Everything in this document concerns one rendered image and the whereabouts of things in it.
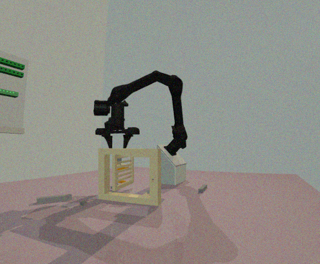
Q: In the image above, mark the dark olive flat bar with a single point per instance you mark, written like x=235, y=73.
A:
x=54, y=198

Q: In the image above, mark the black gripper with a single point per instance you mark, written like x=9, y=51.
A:
x=129, y=132

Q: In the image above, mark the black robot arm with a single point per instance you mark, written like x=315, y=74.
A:
x=120, y=93

